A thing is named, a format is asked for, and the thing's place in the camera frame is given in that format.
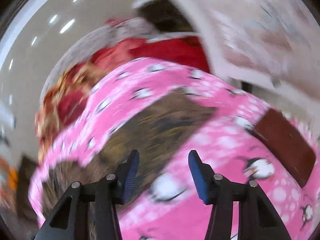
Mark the orange item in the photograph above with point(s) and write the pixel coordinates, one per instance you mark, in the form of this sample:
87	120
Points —
10	177

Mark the dark wooden bed board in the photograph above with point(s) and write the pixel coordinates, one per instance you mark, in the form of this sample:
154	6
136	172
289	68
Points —
285	147

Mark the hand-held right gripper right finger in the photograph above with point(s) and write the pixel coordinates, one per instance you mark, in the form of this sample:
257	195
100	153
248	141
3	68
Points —
197	177

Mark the red yellow floral cloth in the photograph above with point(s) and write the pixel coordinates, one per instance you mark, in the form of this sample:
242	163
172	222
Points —
62	100

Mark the cream embroidered pillow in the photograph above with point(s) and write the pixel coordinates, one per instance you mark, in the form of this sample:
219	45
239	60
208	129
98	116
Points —
250	25

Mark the dark object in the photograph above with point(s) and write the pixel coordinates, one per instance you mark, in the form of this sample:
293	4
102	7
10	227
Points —
165	15

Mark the white floral pillow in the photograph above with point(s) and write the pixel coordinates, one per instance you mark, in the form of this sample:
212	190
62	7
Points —
130	28

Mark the dark wooden cabinet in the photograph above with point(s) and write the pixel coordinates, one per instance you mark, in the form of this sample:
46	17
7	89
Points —
26	187

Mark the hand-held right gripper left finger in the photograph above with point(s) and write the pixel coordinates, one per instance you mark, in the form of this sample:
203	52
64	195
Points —
130	172

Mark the pink penguin print blanket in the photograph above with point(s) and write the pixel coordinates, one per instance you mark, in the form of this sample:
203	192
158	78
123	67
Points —
220	140

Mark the brown floral garment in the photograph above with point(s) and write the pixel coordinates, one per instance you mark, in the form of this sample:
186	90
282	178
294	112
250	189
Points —
155	125

